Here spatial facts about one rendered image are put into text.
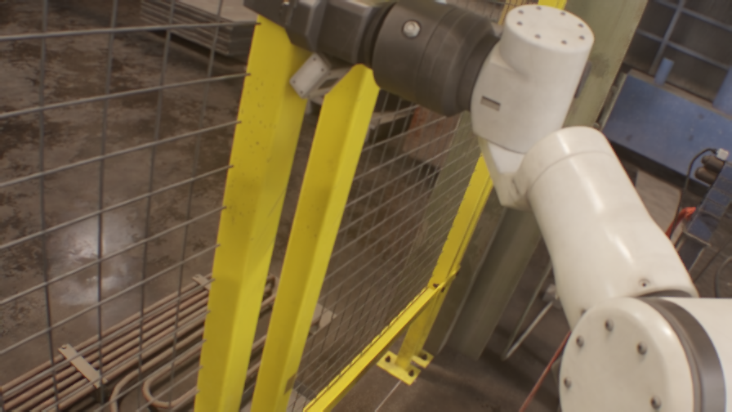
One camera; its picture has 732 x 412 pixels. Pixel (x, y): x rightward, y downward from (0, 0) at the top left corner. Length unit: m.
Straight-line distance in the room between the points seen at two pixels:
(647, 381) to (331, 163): 0.54
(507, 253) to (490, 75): 1.66
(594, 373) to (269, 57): 0.40
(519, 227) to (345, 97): 1.40
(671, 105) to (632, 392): 6.06
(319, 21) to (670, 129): 5.93
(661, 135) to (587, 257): 6.01
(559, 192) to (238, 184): 0.35
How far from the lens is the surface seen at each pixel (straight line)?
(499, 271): 2.08
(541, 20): 0.41
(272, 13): 0.49
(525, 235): 1.99
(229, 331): 0.68
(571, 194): 0.33
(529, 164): 0.36
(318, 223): 0.73
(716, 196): 1.88
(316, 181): 0.71
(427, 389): 2.09
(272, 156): 0.55
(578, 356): 0.25
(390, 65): 0.43
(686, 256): 1.92
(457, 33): 0.42
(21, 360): 1.96
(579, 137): 0.36
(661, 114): 6.27
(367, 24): 0.45
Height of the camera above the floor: 1.41
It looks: 27 degrees down
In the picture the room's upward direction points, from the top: 17 degrees clockwise
